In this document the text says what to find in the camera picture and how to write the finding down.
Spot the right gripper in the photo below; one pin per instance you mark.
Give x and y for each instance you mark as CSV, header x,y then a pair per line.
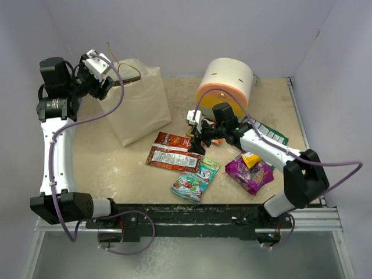
x,y
196,146

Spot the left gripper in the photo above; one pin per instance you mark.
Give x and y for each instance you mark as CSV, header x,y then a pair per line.
x,y
99,92

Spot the brown Kettle chips bag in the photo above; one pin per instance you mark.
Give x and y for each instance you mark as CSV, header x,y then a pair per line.
x,y
126,81

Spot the red Doritos bag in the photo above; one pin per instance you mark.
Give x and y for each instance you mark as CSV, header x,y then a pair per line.
x,y
170,152

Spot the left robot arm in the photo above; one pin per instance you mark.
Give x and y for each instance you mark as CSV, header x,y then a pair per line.
x,y
57,110

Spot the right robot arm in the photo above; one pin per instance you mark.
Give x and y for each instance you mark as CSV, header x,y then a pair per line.
x,y
304,176

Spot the teal Fox's candy bag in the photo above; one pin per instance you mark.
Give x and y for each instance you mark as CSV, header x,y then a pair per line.
x,y
191,186

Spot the white paper bag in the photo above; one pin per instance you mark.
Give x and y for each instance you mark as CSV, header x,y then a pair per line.
x,y
144,108

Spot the purple candy bag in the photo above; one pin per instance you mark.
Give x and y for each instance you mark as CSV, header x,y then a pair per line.
x,y
251,180

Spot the green snack bag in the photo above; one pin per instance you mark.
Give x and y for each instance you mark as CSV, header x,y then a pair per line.
x,y
270,132

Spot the small light green packet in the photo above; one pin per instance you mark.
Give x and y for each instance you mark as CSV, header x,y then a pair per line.
x,y
210,163

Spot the orange snack packet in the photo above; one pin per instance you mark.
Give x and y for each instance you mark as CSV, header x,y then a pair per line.
x,y
214,141

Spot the yellow small snack box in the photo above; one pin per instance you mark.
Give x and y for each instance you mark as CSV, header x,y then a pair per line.
x,y
250,159

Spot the white cylinder toy drawers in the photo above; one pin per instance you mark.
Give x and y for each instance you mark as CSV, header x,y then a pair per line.
x,y
225,80

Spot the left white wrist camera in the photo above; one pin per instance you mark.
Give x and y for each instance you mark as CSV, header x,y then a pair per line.
x,y
95,66

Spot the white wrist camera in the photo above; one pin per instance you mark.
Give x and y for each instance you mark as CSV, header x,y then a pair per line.
x,y
95,66
194,119

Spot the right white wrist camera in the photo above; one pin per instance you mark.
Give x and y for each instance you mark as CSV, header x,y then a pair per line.
x,y
194,119

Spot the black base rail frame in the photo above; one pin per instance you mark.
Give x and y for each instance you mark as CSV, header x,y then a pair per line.
x,y
243,221

